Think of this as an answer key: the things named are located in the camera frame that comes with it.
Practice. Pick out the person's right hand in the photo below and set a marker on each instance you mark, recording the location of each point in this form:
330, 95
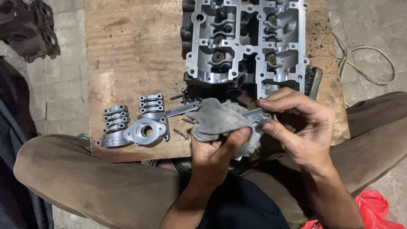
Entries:
308, 133

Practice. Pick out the person's left hand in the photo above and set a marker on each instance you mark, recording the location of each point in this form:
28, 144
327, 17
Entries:
206, 159

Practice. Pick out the grey cleaning rag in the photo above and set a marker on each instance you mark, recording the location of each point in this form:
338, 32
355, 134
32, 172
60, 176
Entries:
219, 119

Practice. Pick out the silver camshaft holder bracket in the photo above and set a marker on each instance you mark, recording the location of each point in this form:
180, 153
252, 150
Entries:
254, 116

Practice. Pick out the dark sandal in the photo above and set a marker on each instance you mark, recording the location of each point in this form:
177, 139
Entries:
178, 165

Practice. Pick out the dark steel bolt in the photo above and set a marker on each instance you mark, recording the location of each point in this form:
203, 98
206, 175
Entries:
181, 134
188, 121

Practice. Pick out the flat silver metal tool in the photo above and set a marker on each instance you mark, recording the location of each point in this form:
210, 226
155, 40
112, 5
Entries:
181, 109

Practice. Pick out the person's dark blue shirt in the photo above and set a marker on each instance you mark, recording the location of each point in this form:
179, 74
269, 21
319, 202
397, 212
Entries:
241, 206

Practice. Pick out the heap of dark bolts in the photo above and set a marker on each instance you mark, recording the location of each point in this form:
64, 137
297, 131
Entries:
184, 95

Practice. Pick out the silver round bearing housing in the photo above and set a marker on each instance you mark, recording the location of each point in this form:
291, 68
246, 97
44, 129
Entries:
143, 130

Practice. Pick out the silver half-round flanged cap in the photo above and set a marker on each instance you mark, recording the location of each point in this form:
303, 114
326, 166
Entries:
113, 140

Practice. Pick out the group of silver bearing caps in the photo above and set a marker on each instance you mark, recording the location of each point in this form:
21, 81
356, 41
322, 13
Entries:
116, 119

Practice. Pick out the red plastic bag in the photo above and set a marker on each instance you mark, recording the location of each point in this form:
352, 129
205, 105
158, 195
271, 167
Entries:
372, 210

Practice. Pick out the aluminium engine cylinder head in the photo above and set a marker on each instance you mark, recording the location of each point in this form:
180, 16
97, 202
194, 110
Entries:
248, 41

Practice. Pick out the person's brown trousers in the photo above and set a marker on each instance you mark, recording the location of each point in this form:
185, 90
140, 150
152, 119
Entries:
95, 181

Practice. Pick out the brown plywood board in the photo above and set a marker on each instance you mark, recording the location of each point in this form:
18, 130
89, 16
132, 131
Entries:
133, 63

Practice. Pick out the small green object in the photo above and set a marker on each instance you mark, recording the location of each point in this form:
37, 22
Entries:
83, 136

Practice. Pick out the dark grey vehicle part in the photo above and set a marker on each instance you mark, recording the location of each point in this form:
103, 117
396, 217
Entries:
16, 159

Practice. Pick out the rusty dark engine casing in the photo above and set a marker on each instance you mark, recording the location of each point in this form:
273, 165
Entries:
28, 28

